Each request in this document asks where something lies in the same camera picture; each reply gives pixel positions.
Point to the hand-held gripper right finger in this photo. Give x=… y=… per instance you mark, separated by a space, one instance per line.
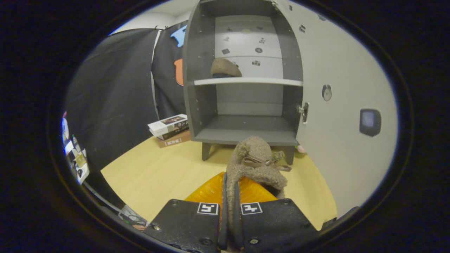
x=237 y=232

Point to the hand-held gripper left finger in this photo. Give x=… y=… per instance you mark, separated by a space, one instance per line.
x=223 y=235

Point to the brown fuzzy shoe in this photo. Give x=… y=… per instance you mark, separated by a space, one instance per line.
x=225 y=66
x=256 y=154

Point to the grey shoe cabinet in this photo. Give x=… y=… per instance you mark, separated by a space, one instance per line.
x=246 y=130

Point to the white shoe cabinet door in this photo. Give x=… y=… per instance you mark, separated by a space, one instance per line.
x=337 y=70

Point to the metal door hinge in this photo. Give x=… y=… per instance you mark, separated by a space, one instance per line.
x=304 y=112

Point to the brown book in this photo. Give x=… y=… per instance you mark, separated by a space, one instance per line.
x=174 y=140

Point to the dark book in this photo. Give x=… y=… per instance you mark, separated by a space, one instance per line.
x=175 y=133

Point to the white book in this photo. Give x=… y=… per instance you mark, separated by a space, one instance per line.
x=167 y=123

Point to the cluttered small items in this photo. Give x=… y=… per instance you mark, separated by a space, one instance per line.
x=80 y=163

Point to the black backdrop cloth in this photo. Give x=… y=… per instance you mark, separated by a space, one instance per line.
x=112 y=105

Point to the blue wall poster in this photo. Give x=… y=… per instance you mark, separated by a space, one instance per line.
x=65 y=130

